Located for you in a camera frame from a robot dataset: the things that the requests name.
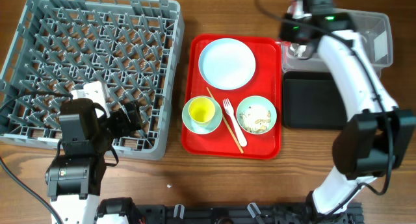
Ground large pale blue plate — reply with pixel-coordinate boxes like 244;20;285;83
198;38;256;90

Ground pale blue small bowl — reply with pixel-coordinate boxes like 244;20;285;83
182;96;222;134

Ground yellow plastic cup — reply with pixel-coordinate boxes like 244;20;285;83
188;96;215;127

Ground mint green bowl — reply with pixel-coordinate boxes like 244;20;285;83
237;95;278;134

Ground wooden chopstick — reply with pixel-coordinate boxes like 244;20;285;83
206;87;244;154

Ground white plastic fork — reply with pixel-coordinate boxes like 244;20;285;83
222;99;248;147

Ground rice and nut scraps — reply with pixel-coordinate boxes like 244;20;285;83
240;105;271;134

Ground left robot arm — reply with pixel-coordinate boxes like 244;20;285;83
45;98;146;223

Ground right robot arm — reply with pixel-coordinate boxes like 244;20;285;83
279;0;415;219

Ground black plastic waste tray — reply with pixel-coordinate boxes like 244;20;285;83
282;71;347;130

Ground grey plastic dishwasher rack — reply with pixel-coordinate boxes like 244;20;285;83
1;0;185;160

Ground clear plastic waste bin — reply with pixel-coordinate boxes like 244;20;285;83
281;8;393;77

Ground red plastic serving tray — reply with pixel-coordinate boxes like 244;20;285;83
181;34;282;160

